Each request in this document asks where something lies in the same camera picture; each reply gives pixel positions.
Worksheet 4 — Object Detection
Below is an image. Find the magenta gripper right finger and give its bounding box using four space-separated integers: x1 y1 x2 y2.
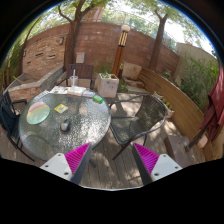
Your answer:
132 143 182 185

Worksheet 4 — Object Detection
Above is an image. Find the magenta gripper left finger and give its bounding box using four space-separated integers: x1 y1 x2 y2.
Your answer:
41 143 92 185

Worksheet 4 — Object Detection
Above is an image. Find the grey computer mouse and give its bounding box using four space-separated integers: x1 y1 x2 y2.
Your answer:
60 119 70 132

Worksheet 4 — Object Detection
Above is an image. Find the stone umbrella base block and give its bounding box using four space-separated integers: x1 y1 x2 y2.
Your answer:
164 135 198 168

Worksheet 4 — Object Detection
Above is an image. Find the round glass patio table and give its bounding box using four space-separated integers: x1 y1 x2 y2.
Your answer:
19 93 111 160

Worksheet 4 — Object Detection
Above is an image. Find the grey mesh patio chair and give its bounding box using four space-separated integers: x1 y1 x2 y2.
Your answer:
110 94 167 159

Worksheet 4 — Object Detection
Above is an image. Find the yellow sticky note pad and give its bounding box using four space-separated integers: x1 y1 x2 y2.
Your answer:
54 104 68 113

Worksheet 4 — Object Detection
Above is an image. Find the green small box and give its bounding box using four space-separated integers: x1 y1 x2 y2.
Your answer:
93 95 103 103

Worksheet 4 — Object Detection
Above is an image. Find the white book on table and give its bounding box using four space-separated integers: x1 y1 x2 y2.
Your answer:
67 86 86 96

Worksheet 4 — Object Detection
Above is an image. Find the open magazine on table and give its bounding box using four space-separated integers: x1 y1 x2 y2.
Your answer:
49 86 71 94

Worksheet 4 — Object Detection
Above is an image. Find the black chair at left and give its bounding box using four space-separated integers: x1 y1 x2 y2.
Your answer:
0 90 34 161

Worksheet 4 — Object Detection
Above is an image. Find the folded red patio umbrella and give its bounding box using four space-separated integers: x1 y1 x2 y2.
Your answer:
186 61 224 151

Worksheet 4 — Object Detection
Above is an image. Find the clear plastic cup with straw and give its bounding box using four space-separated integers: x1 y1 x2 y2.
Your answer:
69 69 78 86

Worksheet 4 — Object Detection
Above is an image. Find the white square planter box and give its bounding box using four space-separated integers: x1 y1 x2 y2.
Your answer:
97 73 119 98

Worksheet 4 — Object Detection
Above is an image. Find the dark wicker chair behind table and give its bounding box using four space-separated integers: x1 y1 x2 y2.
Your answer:
57 64 95 90

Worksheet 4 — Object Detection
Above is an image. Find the right tree trunk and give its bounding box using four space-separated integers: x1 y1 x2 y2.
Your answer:
149 9 168 71

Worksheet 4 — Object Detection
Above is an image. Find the tree trunk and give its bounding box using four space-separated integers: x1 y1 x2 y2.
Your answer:
149 9 168 71
58 0 85 69

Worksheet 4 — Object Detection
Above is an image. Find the left tree trunk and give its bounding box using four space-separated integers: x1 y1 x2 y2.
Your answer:
58 0 85 69

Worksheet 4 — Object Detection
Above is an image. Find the wooden garden lamp post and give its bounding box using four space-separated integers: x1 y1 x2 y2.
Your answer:
112 25 130 75

